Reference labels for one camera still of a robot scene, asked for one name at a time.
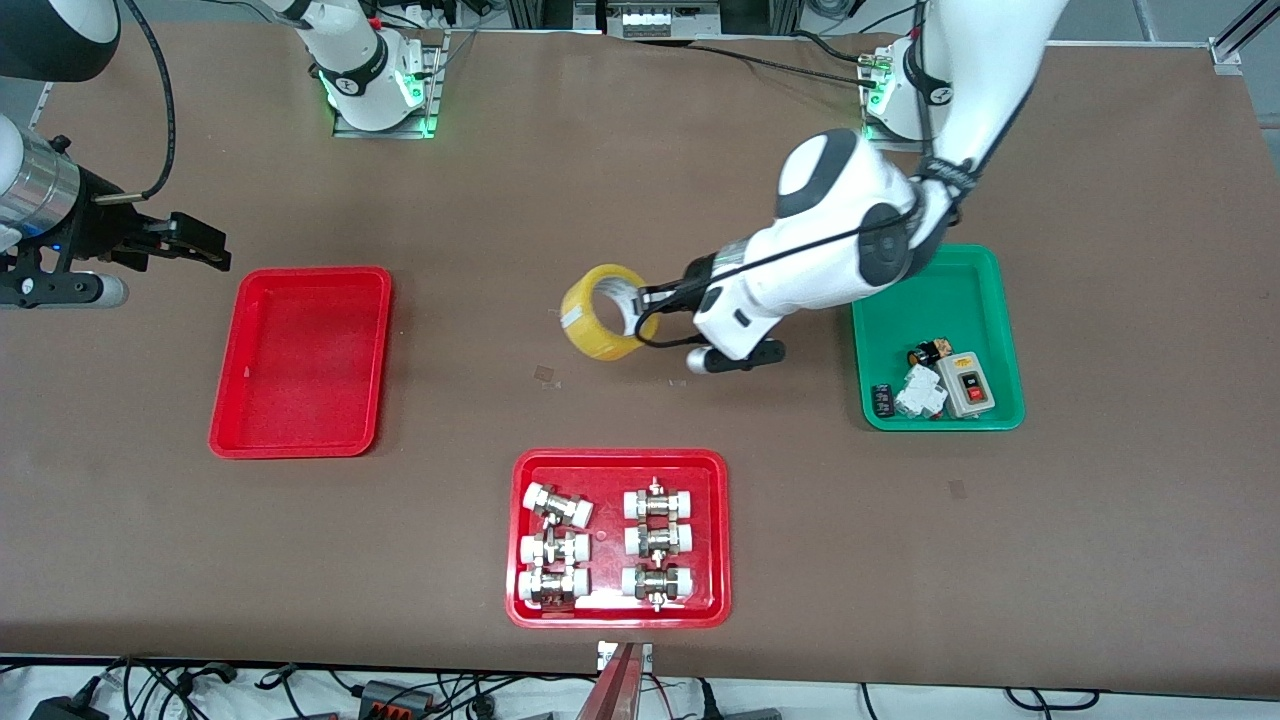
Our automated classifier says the red tray with fittings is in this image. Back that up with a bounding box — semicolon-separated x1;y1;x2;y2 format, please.
505;448;732;630

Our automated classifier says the white circuit breaker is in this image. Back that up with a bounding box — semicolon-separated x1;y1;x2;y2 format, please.
894;364;949;419

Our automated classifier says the long black table cable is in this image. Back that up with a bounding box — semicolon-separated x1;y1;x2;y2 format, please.
690;42;871;87

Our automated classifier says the grey power box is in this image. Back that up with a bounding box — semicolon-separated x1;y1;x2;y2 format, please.
358;680;438;715

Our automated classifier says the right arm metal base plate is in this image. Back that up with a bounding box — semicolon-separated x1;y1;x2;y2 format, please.
333;28;446;139

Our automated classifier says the black power adapter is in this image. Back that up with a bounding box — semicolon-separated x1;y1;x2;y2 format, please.
30;695;109;720

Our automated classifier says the yellow tape roll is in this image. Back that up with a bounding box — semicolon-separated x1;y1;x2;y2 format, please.
560;264;661;361

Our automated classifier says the short black table cable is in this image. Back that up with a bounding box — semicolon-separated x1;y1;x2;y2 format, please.
795;30;883;64

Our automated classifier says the green plastic tray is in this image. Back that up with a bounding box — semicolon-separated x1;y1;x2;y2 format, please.
851;244;1026;432

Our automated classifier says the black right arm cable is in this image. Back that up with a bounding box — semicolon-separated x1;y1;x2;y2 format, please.
93;0;177;204

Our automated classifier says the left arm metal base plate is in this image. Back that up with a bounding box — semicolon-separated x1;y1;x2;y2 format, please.
862;55;926;154

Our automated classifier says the red metal bar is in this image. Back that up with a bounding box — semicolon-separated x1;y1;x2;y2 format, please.
575;643;641;720

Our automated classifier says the white power strip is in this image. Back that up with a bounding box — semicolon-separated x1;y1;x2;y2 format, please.
604;0;723;39

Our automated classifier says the empty-type red plastic tray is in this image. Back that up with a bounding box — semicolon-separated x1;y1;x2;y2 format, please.
208;266;393;460

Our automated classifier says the grey push button switch box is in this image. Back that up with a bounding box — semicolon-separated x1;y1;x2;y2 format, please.
936;351;997;419

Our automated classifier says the white capped metal pipe fitting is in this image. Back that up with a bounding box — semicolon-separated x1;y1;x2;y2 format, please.
624;520;694;557
623;478;697;519
523;482;594;529
621;562;695;611
517;566;590;609
519;530;591;567

